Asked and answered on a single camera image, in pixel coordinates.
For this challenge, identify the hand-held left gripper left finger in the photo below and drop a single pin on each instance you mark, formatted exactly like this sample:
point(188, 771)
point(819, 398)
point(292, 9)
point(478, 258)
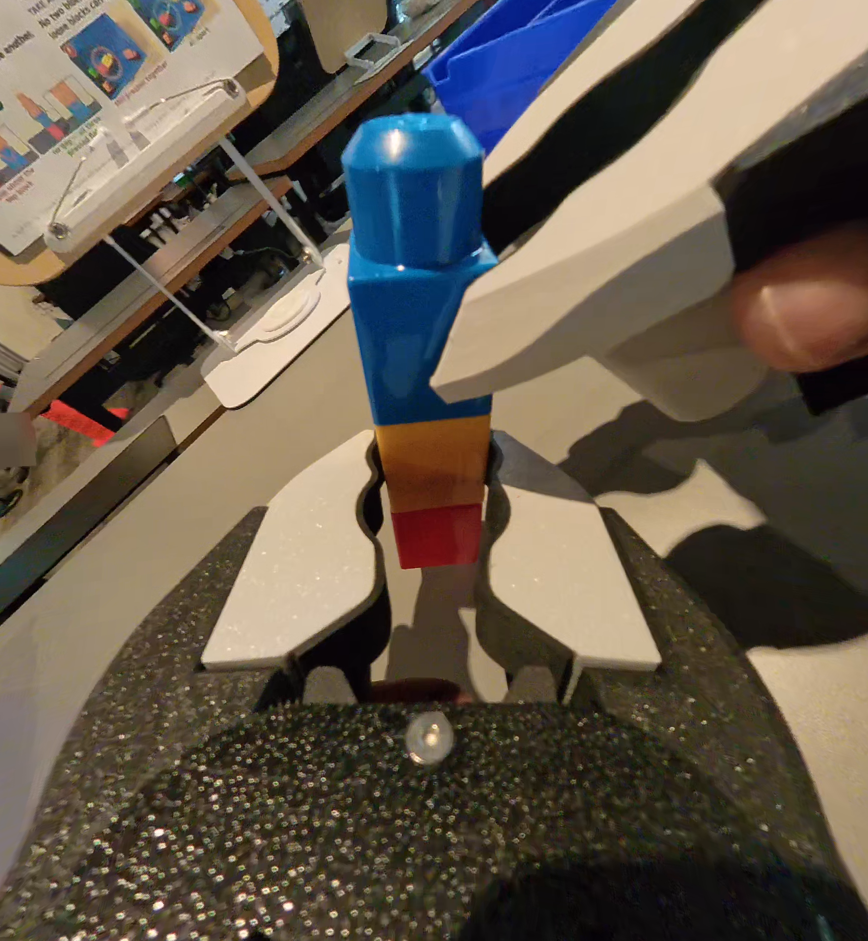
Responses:
point(294, 573)

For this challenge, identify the red mega block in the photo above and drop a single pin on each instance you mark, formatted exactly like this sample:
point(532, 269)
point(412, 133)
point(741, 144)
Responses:
point(438, 537)

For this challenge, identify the blue plastic bin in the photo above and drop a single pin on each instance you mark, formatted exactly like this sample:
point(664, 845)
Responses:
point(507, 66)

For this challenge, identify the grey stand board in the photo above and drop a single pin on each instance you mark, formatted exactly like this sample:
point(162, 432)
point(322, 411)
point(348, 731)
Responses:
point(338, 29)

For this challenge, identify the yellow mega block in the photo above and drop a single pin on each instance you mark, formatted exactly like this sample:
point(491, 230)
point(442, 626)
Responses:
point(434, 459)

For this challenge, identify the orange traffic cone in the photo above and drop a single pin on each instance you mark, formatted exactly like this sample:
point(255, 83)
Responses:
point(81, 423)

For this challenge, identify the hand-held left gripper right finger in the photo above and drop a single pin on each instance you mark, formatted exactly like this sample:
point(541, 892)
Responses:
point(566, 581)

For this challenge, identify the instruction sheet board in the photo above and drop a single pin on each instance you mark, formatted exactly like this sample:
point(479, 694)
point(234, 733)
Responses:
point(74, 95)

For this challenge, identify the black desk panel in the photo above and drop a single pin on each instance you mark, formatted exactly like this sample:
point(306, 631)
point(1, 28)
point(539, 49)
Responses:
point(74, 507)

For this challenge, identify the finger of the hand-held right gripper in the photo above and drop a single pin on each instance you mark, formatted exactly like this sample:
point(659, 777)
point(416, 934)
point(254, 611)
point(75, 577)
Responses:
point(610, 272)
point(588, 95)

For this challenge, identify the blue mega block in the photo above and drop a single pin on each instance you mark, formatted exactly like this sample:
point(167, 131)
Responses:
point(404, 323)

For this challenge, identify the person's right hand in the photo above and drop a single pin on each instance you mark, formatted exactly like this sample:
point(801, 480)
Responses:
point(823, 301)

